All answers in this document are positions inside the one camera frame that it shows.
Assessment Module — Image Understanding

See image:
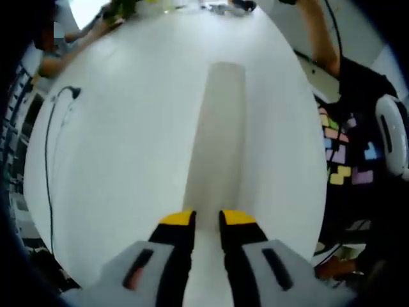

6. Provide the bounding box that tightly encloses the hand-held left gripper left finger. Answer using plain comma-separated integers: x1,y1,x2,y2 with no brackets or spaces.
59,209,197,307

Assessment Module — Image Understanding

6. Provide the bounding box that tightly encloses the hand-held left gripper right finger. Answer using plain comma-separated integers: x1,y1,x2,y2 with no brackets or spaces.
219,209,356,307

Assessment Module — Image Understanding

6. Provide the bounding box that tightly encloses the green potted plant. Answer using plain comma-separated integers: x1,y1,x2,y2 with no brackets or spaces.
101,0,139,27

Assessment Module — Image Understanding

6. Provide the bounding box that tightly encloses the operator in black shirt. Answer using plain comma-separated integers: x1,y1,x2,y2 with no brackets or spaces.
314,57,409,288

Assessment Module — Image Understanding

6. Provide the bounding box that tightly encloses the black table cable with plug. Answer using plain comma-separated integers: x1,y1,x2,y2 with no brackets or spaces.
43,86,82,256

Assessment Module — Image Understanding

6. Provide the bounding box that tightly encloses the cream cutlery case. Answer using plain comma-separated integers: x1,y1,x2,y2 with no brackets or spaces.
181,62,247,232

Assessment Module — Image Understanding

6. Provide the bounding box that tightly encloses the shelf with white boxes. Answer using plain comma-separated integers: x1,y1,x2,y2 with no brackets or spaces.
0,60,43,251

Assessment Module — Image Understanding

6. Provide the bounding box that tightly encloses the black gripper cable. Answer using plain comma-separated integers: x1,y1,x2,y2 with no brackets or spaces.
324,0,346,64

